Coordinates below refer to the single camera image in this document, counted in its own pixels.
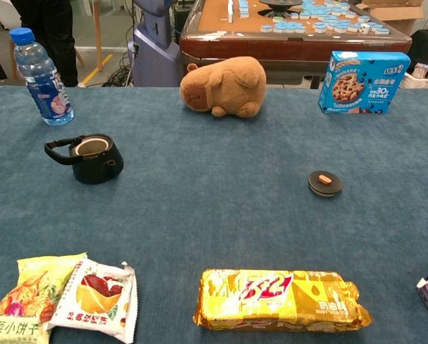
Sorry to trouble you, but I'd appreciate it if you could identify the black round dish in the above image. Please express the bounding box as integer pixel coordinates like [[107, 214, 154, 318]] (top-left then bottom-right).
[[258, 0, 303, 19]]

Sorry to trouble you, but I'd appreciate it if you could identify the blue table mat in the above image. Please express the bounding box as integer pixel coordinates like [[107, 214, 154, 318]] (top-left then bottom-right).
[[0, 85, 428, 344]]

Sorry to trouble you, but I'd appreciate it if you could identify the water bottle with blue cap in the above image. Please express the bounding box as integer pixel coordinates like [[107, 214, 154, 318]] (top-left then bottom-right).
[[9, 27, 75, 127]]

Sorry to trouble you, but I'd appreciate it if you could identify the yellow biscuit pack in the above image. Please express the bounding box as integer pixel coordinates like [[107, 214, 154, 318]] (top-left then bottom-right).
[[193, 268, 374, 333]]

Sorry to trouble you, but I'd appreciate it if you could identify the cardboard box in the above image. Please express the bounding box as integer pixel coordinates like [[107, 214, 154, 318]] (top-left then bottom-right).
[[355, 0, 425, 37]]

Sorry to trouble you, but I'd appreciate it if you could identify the white plastic basket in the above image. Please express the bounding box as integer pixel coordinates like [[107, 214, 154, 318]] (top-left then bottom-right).
[[399, 72, 428, 90]]

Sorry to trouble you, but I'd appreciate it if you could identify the person in black trousers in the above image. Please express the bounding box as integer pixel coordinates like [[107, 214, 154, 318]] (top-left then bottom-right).
[[11, 0, 79, 88]]

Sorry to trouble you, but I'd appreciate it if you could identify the blue cookie box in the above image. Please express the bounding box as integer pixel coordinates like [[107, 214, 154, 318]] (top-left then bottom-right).
[[318, 50, 412, 115]]

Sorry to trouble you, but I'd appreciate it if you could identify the bundle of black floor cables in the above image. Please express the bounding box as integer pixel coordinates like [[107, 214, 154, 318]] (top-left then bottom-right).
[[102, 53, 134, 87]]

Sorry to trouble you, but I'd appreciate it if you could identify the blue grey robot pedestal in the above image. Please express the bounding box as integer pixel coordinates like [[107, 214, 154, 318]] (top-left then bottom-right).
[[127, 0, 181, 87]]

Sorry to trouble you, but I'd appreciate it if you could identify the black teapot with handle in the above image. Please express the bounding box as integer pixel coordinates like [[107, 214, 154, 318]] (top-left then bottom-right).
[[44, 133, 125, 186]]

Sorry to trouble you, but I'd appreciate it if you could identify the green yellow snack bag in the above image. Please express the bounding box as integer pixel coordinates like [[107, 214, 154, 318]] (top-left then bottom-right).
[[0, 252, 88, 344]]

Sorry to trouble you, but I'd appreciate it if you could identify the white red snack packet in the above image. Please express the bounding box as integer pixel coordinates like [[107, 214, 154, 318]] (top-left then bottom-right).
[[47, 258, 138, 344]]

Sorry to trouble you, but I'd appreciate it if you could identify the brown mahjong table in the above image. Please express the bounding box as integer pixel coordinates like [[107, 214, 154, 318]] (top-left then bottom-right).
[[179, 0, 413, 90]]

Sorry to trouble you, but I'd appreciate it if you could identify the brown capybara plush toy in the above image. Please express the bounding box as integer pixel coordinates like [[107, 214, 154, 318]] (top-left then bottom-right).
[[179, 56, 267, 118]]

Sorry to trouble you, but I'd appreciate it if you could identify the wooden stand leg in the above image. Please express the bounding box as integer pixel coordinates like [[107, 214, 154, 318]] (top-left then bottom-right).
[[91, 0, 105, 75]]

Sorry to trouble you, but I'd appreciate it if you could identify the black teapot lid orange knob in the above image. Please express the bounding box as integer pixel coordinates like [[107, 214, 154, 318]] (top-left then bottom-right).
[[308, 170, 344, 199]]

